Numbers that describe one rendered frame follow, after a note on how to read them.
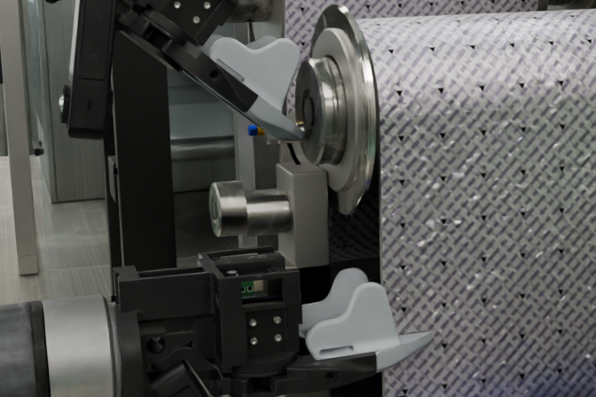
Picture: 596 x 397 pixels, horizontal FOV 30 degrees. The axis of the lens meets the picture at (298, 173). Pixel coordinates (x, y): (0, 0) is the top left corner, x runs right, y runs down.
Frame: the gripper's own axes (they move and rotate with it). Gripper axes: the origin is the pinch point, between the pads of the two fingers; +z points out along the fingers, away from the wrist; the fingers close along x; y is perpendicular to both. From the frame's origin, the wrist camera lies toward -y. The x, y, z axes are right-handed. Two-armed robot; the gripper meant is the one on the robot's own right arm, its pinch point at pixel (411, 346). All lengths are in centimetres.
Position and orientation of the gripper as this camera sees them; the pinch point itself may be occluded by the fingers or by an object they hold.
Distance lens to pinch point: 77.6
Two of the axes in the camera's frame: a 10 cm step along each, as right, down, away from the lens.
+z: 9.6, -0.8, 2.5
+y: -0.3, -9.8, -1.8
